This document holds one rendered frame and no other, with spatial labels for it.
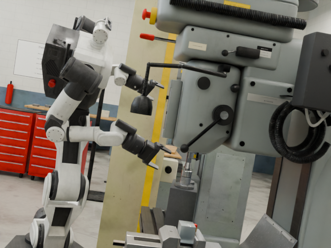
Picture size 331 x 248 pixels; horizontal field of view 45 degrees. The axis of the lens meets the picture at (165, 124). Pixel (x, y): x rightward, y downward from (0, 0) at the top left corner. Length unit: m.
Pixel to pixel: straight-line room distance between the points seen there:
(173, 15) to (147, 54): 1.85
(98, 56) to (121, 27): 8.81
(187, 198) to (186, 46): 0.71
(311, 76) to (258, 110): 0.28
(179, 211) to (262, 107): 0.64
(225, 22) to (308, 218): 0.71
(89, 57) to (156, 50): 1.47
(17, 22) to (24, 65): 1.08
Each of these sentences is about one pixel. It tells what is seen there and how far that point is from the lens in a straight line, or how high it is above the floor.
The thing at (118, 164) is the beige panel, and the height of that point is 0.92.
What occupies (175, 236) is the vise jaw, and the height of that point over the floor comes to 1.03.
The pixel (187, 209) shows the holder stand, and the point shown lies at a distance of 1.76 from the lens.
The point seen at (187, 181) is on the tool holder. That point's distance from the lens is 1.78.
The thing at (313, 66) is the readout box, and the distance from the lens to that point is 1.17.
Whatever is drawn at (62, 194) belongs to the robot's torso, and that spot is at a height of 0.97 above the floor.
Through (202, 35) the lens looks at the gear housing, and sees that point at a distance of 1.34.
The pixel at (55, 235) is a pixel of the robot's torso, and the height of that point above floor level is 0.73.
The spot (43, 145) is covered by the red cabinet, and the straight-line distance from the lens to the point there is 6.11.
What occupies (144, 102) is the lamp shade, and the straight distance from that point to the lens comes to 1.29.
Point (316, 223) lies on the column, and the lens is 1.44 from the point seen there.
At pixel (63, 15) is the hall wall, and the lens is 10.74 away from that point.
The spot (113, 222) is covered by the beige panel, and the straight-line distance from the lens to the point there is 3.30.
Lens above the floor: 1.46
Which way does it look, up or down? 3 degrees down
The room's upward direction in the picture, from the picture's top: 9 degrees clockwise
